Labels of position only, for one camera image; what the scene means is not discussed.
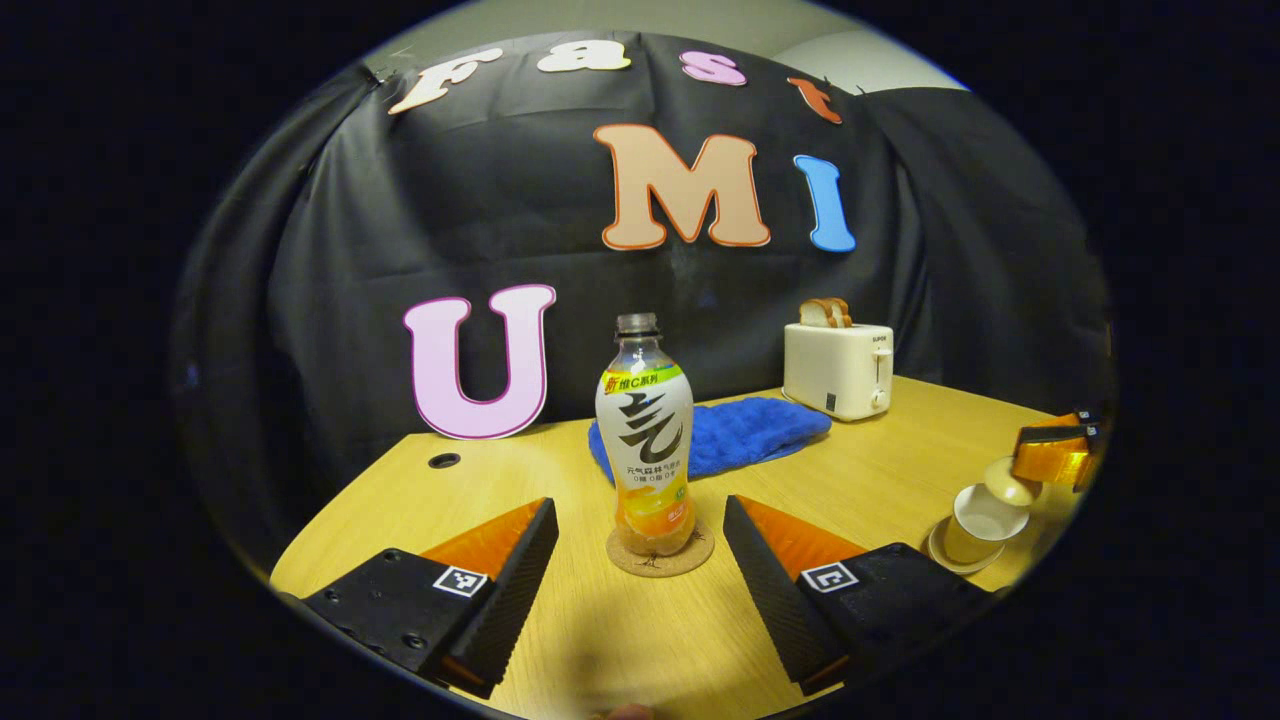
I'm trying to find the blue towel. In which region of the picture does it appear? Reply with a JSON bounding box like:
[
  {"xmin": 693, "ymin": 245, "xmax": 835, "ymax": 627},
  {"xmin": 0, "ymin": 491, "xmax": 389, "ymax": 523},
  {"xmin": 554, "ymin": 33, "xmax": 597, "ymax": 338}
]
[{"xmin": 587, "ymin": 396, "xmax": 833, "ymax": 486}]

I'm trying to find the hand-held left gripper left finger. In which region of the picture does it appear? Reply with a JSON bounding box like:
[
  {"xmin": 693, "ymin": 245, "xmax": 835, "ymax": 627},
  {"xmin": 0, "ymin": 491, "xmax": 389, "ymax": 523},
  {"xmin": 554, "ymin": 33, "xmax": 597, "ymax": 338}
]
[{"xmin": 300, "ymin": 497, "xmax": 560, "ymax": 699}]

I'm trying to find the round cork coaster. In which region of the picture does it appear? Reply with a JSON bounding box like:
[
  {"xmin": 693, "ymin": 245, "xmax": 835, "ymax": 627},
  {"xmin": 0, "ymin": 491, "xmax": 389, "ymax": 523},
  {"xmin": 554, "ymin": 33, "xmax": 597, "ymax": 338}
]
[{"xmin": 605, "ymin": 520, "xmax": 716, "ymax": 579}]

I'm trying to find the cream toaster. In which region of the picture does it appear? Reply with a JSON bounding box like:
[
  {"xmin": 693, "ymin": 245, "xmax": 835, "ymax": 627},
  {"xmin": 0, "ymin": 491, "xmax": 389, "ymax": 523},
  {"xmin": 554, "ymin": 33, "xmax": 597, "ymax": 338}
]
[{"xmin": 782, "ymin": 322, "xmax": 896, "ymax": 423}]

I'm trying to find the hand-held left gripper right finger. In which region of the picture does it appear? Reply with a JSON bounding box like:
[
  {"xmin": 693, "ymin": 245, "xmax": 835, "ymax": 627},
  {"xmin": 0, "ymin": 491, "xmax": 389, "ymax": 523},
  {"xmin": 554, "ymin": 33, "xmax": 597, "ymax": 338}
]
[{"xmin": 722, "ymin": 494, "xmax": 1001, "ymax": 698}]

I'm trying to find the pale yellow teacup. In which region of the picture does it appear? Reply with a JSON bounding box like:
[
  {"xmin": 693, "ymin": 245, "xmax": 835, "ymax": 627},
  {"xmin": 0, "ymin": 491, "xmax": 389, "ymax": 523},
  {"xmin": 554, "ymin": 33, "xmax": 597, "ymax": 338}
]
[{"xmin": 943, "ymin": 483, "xmax": 1031, "ymax": 565}]

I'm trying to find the clear water bottle white label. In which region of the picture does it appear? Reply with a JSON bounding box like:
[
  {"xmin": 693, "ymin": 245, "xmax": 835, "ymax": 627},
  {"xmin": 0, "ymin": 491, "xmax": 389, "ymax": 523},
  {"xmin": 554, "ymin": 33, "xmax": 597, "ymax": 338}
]
[{"xmin": 595, "ymin": 312, "xmax": 698, "ymax": 558}]

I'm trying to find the pale yellow teacup lid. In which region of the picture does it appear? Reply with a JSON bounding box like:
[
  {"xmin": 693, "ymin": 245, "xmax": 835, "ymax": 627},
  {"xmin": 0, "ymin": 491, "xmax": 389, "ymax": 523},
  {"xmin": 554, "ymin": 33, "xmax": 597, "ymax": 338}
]
[{"xmin": 984, "ymin": 456, "xmax": 1043, "ymax": 508}]

